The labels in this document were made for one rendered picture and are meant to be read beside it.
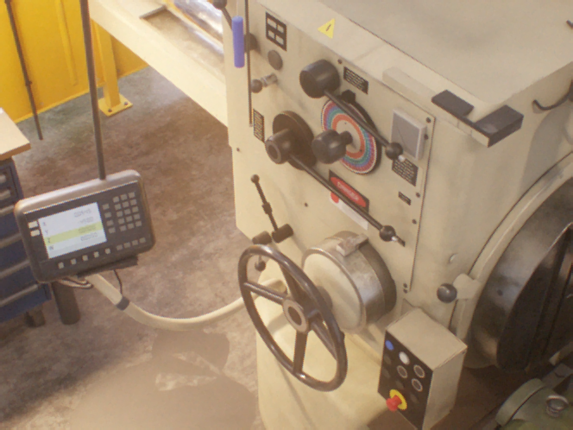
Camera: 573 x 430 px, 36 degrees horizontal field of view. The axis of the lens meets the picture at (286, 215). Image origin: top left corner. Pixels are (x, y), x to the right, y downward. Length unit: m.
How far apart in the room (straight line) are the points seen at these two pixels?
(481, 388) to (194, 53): 1.41
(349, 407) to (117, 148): 2.28
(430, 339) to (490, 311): 0.16
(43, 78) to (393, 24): 2.94
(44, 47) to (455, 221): 3.03
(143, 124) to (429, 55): 3.08
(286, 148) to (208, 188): 2.28
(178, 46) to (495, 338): 1.54
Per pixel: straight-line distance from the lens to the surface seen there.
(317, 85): 1.82
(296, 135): 2.04
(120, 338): 3.70
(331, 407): 2.78
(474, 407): 2.76
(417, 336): 1.95
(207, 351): 3.61
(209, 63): 2.94
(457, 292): 1.88
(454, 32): 1.84
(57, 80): 4.61
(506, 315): 2.00
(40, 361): 3.70
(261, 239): 2.40
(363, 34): 1.82
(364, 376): 2.79
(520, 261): 1.97
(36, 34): 4.44
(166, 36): 3.09
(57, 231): 2.39
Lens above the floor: 2.86
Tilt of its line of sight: 44 degrees down
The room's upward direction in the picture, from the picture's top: straight up
